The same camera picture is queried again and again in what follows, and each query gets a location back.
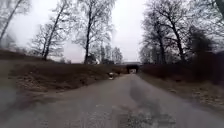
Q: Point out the leaf-strewn grassy bank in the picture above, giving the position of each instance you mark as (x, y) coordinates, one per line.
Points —
(50, 76)

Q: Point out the dark brown hedge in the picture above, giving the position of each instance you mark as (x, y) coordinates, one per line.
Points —
(196, 68)

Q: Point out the concrete underpass bridge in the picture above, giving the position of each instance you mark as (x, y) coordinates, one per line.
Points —
(132, 67)

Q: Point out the grey asphalt path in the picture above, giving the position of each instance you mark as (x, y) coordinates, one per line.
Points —
(110, 103)

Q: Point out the brown grass verge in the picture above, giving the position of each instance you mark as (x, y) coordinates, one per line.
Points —
(196, 91)

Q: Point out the row of tall bare trees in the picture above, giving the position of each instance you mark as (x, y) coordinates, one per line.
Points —
(88, 33)

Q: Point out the group of bare trees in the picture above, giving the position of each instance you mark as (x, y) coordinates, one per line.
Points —
(173, 30)

